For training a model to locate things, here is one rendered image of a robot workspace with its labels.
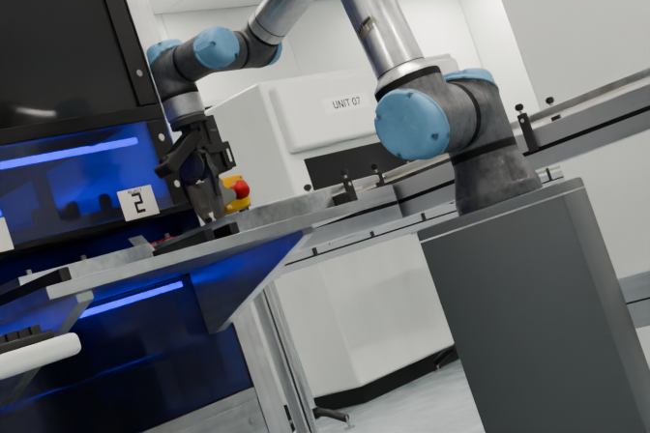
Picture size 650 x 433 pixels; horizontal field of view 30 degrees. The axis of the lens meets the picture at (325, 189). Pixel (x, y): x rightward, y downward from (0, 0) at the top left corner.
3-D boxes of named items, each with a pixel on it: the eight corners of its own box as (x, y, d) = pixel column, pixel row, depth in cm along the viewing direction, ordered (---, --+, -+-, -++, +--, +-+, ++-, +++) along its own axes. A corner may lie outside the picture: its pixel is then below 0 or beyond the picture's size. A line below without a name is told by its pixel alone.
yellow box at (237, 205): (207, 219, 258) (196, 187, 258) (231, 214, 263) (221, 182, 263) (229, 211, 252) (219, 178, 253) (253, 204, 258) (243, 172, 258)
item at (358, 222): (210, 277, 257) (187, 207, 258) (166, 293, 268) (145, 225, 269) (408, 216, 307) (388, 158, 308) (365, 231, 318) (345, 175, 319)
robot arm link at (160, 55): (162, 36, 227) (134, 52, 232) (181, 92, 226) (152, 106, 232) (192, 34, 233) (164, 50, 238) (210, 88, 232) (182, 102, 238)
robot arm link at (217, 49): (246, 20, 228) (207, 42, 235) (204, 23, 220) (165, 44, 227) (259, 59, 228) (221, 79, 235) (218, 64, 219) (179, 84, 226)
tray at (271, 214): (118, 281, 225) (112, 263, 226) (221, 251, 244) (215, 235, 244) (231, 236, 202) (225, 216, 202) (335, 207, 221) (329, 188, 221)
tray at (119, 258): (-75, 341, 208) (-82, 322, 208) (49, 304, 227) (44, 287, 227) (25, 299, 185) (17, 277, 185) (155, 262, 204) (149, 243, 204)
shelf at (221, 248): (-99, 360, 204) (-103, 350, 205) (206, 269, 255) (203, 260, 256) (49, 300, 172) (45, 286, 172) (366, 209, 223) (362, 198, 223)
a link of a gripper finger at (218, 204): (249, 214, 230) (230, 169, 231) (226, 219, 225) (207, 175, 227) (239, 219, 232) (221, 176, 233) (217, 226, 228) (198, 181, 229)
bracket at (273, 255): (208, 334, 241) (188, 273, 242) (220, 331, 243) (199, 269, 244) (324, 298, 218) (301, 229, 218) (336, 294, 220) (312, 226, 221)
